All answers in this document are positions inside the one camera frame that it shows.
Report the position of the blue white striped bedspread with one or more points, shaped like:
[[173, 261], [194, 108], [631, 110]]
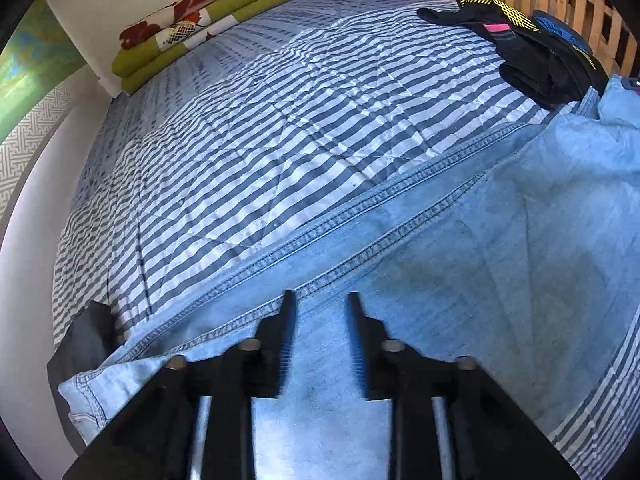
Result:
[[250, 135]]

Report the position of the green yellow patterned rug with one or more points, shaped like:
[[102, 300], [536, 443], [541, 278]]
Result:
[[35, 60]]

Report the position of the green floral folded blanket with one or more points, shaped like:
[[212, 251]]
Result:
[[200, 35]]

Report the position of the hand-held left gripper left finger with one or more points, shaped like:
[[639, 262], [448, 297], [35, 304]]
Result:
[[286, 350]]

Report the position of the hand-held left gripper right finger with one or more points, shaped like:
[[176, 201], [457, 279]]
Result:
[[361, 360]]

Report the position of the black cycling shorts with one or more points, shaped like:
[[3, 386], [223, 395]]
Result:
[[540, 75]]

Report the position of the light blue denim pants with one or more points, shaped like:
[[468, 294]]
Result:
[[450, 240]]

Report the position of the black folded cloth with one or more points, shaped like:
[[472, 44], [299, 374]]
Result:
[[82, 345]]

